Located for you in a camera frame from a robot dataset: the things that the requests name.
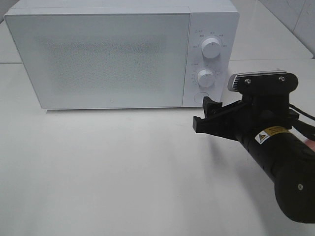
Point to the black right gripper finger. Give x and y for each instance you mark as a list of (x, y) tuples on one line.
[(210, 107)]

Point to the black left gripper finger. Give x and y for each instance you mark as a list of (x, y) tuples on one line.
[(220, 124)]

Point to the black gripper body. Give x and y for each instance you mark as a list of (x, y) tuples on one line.
[(261, 112)]

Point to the round white door-release button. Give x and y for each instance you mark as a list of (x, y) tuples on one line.
[(198, 98)]

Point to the pink round plate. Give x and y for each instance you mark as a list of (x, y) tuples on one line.
[(310, 144)]

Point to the white microwave door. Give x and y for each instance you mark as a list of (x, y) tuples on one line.
[(103, 61)]

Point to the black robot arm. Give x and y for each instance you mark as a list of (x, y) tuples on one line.
[(290, 164)]

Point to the lower white microwave knob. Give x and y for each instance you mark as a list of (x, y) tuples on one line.
[(205, 78)]

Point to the white microwave knob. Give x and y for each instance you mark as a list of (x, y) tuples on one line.
[(211, 47), (205, 78)]

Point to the upper white microwave knob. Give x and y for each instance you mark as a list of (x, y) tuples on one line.
[(211, 47)]

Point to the white microwave oven body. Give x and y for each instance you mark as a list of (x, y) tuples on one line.
[(206, 18)]

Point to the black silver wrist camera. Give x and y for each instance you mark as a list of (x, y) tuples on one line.
[(263, 83)]

